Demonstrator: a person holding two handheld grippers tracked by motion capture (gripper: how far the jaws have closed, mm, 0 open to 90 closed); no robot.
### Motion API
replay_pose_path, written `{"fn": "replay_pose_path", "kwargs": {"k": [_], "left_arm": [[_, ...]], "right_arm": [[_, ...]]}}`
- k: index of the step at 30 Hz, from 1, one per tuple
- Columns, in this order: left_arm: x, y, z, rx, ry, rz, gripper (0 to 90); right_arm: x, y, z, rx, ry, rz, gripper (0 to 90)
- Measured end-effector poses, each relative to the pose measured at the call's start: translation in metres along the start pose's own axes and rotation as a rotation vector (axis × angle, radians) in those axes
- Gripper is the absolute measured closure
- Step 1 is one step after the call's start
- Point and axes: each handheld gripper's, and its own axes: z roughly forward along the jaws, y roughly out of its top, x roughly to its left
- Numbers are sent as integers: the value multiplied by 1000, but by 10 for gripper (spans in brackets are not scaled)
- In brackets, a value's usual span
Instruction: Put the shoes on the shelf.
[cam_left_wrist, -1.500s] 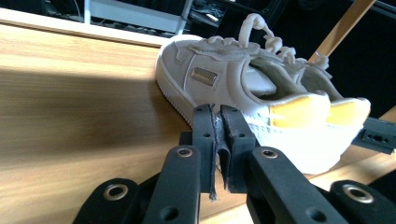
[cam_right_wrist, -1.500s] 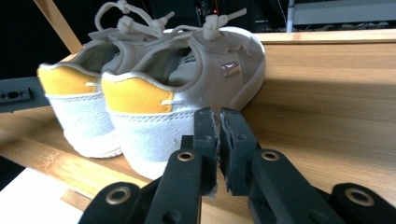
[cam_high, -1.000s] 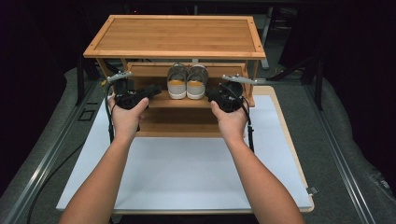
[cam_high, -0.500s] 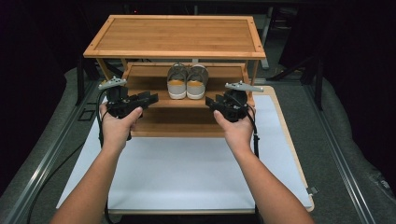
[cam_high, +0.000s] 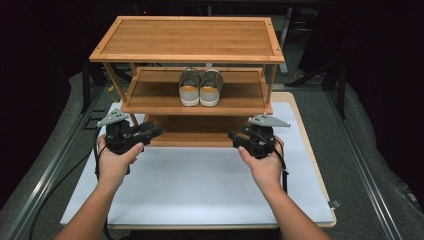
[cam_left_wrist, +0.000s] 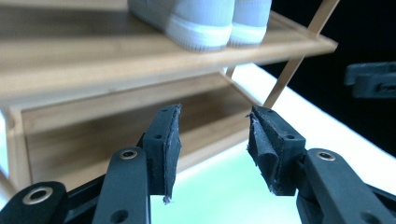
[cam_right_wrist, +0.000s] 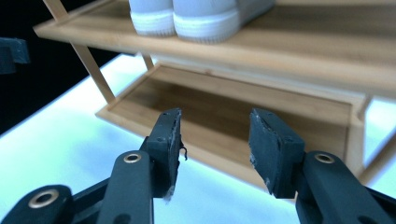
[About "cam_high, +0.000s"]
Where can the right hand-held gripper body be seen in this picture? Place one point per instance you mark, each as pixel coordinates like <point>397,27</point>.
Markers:
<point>258,143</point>

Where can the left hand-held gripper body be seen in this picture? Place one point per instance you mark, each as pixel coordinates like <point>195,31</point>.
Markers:
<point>120,138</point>

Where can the beige sneaker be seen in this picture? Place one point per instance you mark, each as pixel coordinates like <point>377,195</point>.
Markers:
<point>211,88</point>
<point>190,88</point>

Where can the wooden shoe rack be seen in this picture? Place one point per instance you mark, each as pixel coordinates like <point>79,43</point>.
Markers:
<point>190,38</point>

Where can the person's right hand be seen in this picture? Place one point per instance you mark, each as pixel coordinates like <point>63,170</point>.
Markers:
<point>266,170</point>

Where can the person's left hand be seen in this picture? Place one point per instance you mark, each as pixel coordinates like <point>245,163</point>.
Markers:
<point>115,166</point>

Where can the yellow tag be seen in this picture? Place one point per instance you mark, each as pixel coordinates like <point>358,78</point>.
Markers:
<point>111,89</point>

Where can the white table mat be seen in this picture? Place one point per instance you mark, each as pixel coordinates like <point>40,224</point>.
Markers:
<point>200,186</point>

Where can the white stand leg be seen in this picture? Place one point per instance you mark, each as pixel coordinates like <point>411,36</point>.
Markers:
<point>284,43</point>

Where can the small metal clip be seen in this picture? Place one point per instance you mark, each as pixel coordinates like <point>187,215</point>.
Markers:
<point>334,204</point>

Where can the aluminium floor rail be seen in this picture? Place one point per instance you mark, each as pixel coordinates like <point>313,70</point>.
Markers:
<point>363,166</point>
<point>50,173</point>

